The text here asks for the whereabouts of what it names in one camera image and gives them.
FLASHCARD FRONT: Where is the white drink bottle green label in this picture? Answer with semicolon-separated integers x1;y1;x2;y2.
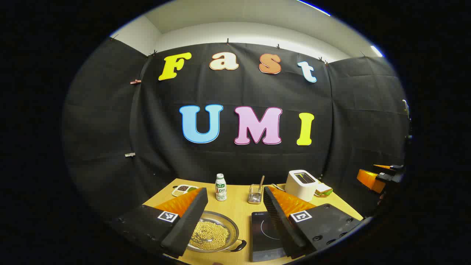
215;173;228;202

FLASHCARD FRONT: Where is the steel wire utensil holder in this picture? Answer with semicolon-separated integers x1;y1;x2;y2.
248;184;264;204

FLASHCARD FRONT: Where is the sandwich with lettuce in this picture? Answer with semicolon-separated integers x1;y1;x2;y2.
315;183;334;197

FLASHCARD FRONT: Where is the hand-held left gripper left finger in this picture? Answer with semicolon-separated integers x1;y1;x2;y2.
109;187;209;259

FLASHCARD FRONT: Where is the white toaster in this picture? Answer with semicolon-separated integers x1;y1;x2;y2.
284;170;319;202

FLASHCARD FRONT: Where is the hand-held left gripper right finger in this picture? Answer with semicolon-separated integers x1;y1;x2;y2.
263;186;365;260

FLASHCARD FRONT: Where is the white divided dish of beans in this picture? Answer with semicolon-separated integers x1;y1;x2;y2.
171;184;199;197

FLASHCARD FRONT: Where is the black induction cooktop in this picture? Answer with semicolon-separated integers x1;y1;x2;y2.
251;211;287;262

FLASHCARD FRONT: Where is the pile of yellow soybeans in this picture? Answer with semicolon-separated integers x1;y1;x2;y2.
190;220;230;251

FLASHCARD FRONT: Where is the steel pot with black handles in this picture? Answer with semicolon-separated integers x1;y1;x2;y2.
186;211;247;253

